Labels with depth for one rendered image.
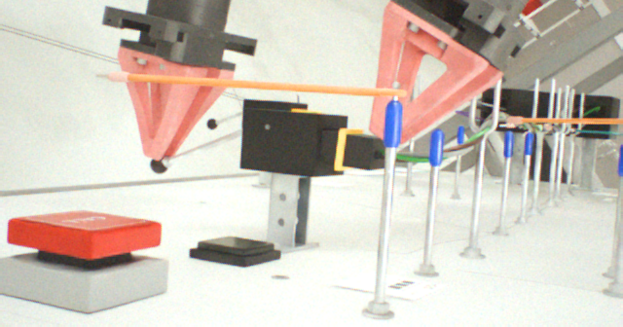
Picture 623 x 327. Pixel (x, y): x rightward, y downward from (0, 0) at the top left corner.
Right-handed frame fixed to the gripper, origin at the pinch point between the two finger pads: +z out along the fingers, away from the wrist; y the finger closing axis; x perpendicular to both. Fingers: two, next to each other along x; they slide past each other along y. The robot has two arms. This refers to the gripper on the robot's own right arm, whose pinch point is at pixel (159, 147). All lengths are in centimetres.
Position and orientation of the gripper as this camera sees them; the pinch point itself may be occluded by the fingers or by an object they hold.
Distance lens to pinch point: 60.4
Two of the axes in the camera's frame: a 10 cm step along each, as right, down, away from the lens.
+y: 4.8, 0.0, 8.7
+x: -8.5, -2.6, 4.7
